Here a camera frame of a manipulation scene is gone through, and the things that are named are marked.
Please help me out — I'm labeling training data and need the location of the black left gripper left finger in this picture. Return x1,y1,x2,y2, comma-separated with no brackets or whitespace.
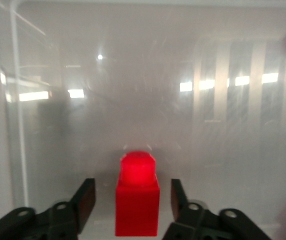
0,177,96,240

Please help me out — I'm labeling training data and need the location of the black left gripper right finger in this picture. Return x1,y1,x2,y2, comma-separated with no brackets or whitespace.
161,178,274,240

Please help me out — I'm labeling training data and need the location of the red toy block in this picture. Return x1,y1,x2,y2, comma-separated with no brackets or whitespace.
114,150,161,237

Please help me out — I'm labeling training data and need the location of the clear plastic storage box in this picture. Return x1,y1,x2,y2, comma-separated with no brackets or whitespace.
0,0,286,240

